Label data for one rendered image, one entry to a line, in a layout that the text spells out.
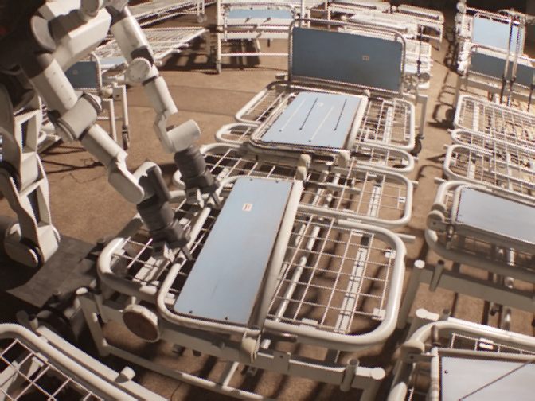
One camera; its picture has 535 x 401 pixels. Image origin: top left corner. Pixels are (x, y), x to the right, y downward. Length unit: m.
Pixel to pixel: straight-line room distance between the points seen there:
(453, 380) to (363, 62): 2.13
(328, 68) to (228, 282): 1.86
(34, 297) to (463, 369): 1.54
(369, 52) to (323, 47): 0.28
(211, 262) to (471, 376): 0.78
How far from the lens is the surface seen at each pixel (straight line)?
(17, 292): 1.91
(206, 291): 1.20
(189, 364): 1.70
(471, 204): 1.65
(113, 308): 1.30
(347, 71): 2.81
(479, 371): 1.08
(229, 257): 1.30
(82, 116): 1.20
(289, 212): 1.48
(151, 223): 1.23
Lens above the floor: 1.34
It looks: 31 degrees down
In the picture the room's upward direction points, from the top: straight up
